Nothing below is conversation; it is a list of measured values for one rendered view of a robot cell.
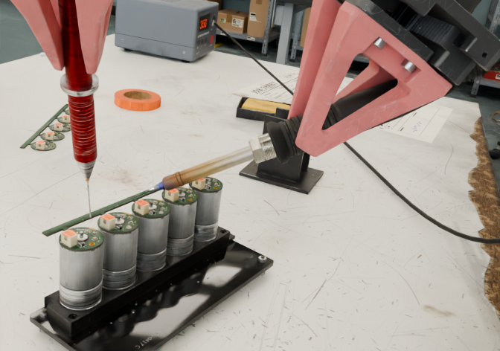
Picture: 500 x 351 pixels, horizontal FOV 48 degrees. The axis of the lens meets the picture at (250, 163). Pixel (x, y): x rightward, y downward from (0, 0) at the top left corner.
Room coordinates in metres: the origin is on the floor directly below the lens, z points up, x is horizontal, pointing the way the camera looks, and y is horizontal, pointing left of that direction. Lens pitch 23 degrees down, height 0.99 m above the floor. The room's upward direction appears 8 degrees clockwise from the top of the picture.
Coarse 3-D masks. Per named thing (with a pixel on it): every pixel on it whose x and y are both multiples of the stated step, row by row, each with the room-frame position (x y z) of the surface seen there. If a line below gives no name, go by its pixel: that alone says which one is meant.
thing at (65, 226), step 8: (144, 192) 0.35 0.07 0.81; (152, 192) 0.35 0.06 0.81; (128, 200) 0.33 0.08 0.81; (136, 200) 0.33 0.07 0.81; (104, 208) 0.32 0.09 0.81; (112, 208) 0.32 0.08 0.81; (80, 216) 0.30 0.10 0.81; (88, 216) 0.30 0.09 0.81; (64, 224) 0.29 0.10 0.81; (72, 224) 0.29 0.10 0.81; (48, 232) 0.28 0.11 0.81; (56, 232) 0.28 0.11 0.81
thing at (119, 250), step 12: (108, 240) 0.29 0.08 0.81; (120, 240) 0.29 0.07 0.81; (132, 240) 0.30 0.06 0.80; (108, 252) 0.29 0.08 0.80; (120, 252) 0.29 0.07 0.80; (132, 252) 0.30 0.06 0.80; (108, 264) 0.29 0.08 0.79; (120, 264) 0.29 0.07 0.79; (132, 264) 0.30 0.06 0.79; (108, 276) 0.29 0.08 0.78; (120, 276) 0.29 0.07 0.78; (132, 276) 0.30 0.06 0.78; (108, 288) 0.29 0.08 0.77; (120, 288) 0.29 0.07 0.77
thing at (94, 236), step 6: (72, 228) 0.29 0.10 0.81; (78, 228) 0.29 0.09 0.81; (84, 228) 0.29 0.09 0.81; (90, 228) 0.29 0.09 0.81; (60, 234) 0.28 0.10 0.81; (90, 234) 0.28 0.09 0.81; (96, 234) 0.28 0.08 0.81; (102, 234) 0.28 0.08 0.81; (60, 240) 0.27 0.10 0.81; (90, 240) 0.28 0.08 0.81; (96, 240) 0.28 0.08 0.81; (102, 240) 0.28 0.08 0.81; (66, 246) 0.27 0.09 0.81; (78, 246) 0.27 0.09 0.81; (84, 246) 0.27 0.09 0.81; (90, 246) 0.27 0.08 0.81; (96, 246) 0.27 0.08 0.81
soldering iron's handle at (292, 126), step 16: (448, 80) 0.31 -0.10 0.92; (464, 80) 0.31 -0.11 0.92; (352, 96) 0.30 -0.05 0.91; (368, 96) 0.30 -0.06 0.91; (336, 112) 0.30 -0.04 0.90; (352, 112) 0.29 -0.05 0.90; (272, 128) 0.29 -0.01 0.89; (288, 128) 0.29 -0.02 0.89; (288, 144) 0.29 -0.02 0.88; (288, 160) 0.29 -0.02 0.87
